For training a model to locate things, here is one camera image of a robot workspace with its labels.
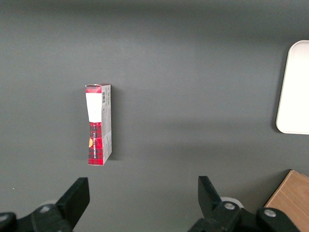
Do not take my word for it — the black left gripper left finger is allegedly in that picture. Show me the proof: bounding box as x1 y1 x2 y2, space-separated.
0 177 90 232

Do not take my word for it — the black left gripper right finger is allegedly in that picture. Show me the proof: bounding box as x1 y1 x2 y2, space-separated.
187 175 301 232

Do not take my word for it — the wooden drawer cabinet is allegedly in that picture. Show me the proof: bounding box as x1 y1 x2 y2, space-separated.
264 169 309 232

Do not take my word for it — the red plaid cardboard box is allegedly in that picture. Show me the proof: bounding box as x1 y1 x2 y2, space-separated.
84 83 113 167

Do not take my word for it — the cream plastic tray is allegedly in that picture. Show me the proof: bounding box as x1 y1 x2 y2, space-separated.
276 40 309 135

